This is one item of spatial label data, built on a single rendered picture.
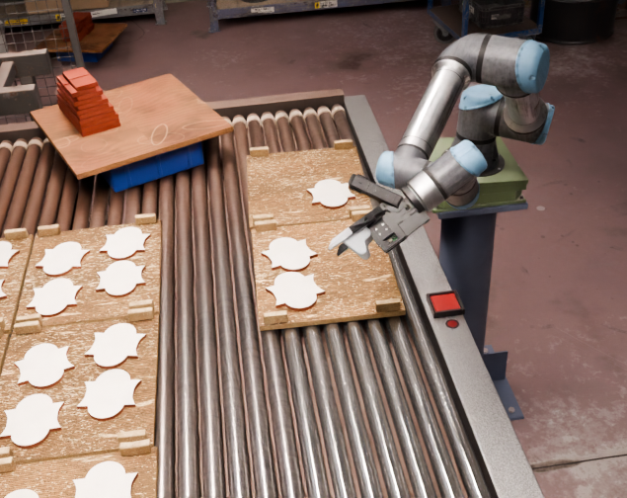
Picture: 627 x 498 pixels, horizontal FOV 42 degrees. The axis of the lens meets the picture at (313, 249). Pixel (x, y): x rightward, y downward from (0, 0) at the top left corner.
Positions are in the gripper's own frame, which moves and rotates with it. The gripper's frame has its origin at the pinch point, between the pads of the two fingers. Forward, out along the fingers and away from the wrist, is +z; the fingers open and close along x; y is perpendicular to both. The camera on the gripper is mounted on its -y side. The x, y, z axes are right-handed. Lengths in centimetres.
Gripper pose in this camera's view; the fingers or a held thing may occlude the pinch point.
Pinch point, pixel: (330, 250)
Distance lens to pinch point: 166.4
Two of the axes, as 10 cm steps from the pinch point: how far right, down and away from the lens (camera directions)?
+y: 5.9, 8.0, -1.5
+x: 1.4, 0.8, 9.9
